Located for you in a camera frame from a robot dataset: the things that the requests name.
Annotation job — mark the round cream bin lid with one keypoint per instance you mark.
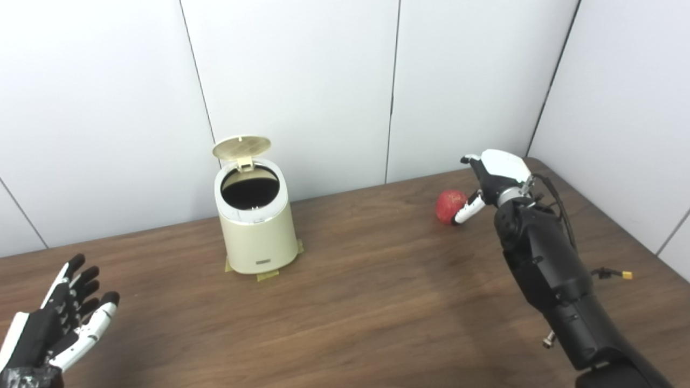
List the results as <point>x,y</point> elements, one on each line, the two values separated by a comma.
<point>241,147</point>

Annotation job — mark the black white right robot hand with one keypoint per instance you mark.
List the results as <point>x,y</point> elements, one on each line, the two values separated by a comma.
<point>501,172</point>

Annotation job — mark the red apple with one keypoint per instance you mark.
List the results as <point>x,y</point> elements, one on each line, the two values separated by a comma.
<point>448,205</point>

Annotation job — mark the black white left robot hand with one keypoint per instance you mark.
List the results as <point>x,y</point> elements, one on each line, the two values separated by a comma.
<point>43,334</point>

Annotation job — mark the cream-colored bin body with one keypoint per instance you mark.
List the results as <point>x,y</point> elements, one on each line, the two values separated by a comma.
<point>259,242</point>

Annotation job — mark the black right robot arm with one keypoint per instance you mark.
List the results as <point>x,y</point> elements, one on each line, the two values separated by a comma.
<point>555,275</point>

